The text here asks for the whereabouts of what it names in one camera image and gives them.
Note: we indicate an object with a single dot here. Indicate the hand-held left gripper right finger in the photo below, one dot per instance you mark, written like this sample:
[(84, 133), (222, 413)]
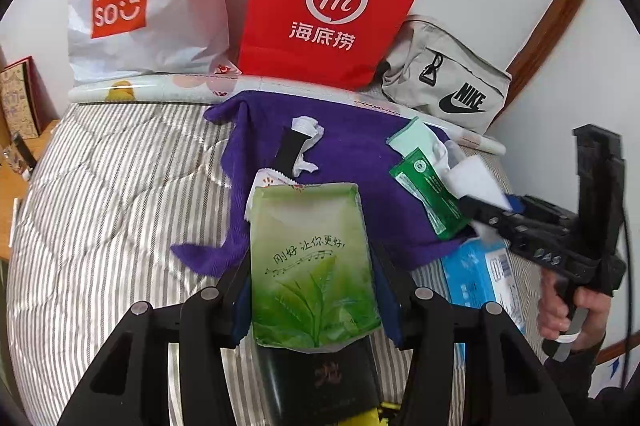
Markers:
[(387, 306)]

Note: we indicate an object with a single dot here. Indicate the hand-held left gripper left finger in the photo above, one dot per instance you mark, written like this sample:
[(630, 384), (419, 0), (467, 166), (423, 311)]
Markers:
[(244, 313)]

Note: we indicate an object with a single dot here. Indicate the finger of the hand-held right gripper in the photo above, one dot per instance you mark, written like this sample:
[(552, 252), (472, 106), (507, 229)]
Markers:
[(515, 203), (487, 213)]

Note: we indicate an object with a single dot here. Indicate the white foam block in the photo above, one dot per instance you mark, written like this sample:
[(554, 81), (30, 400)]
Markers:
[(475, 181)]

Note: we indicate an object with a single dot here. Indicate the dark green wipes packet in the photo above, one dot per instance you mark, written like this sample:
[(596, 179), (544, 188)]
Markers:
[(425, 186)]

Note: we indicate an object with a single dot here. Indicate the light green tissue packet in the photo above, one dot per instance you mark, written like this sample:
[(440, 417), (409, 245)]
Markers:
[(310, 256)]

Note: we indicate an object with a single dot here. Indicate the fruit print packet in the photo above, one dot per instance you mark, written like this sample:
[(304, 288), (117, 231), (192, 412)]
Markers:
[(262, 180)]

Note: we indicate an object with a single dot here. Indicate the person's right forearm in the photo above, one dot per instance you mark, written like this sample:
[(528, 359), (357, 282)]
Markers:
[(595, 396)]

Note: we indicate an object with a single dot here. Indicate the person's right hand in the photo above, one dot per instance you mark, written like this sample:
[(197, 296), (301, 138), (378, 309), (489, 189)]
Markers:
[(555, 306)]

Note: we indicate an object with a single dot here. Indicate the blue box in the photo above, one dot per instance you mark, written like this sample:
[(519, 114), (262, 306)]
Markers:
[(475, 276)]

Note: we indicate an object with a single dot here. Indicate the dark green tin box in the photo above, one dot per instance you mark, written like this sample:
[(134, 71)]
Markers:
[(315, 381)]

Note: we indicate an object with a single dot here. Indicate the mint green packet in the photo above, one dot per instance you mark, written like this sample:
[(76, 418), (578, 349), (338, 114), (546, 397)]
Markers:
[(410, 138)]

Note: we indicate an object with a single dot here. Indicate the yellow pouch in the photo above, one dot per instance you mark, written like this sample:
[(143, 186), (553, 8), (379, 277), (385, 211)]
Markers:
[(367, 418)]

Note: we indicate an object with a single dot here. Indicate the purple cloth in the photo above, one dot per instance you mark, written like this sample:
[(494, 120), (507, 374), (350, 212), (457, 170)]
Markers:
[(350, 146)]

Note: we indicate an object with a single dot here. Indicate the grey waist bag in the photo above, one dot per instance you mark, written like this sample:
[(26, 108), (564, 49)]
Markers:
[(415, 76)]

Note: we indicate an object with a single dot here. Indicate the crumpled white tissue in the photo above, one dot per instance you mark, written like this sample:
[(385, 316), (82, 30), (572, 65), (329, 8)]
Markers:
[(305, 124)]

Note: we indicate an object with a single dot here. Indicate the printed white roll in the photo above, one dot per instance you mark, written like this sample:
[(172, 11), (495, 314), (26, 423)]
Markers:
[(165, 87)]

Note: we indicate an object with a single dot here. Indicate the wooden desk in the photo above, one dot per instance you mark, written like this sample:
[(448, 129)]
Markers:
[(20, 206)]

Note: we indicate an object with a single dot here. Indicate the brown printed box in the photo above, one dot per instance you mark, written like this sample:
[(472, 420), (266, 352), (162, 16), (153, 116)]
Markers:
[(20, 96)]

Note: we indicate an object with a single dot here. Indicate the wooden door frame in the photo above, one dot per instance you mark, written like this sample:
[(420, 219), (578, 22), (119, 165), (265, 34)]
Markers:
[(550, 36)]

